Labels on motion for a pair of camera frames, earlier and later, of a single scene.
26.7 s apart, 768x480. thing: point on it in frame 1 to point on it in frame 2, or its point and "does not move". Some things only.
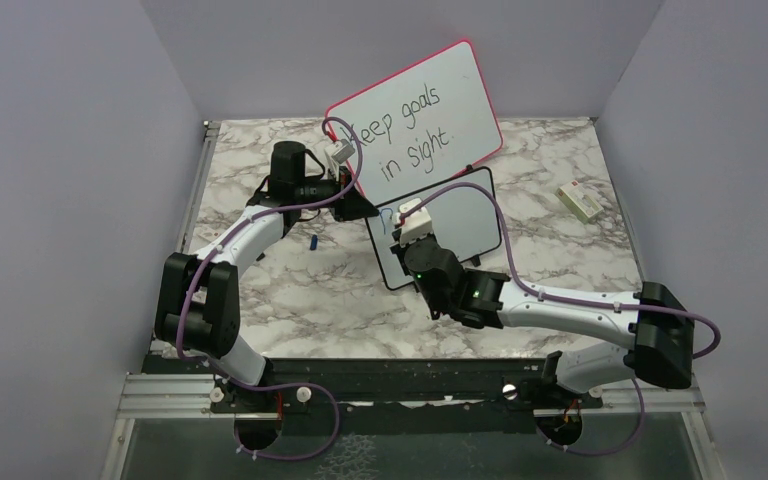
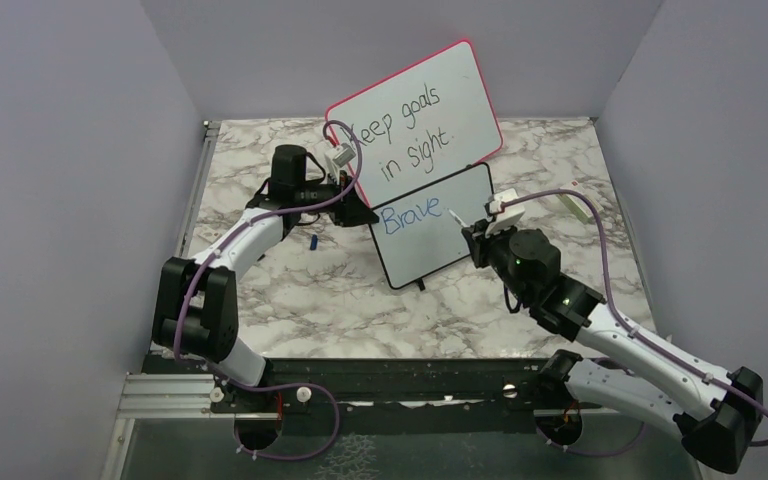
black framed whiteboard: x=465 y=221 does not move
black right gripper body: x=401 y=250 to x=494 y=249
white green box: x=579 y=200 does not move
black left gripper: x=354 y=206 does not move
